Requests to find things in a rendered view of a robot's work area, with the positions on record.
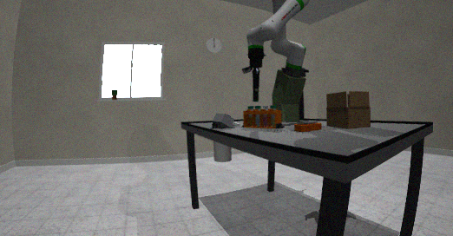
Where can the white button panel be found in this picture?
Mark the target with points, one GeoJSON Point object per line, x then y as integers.
{"type": "Point", "coordinates": [222, 121]}

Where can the orange handheld multimeter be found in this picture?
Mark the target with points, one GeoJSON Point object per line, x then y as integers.
{"type": "Point", "coordinates": [304, 128]}

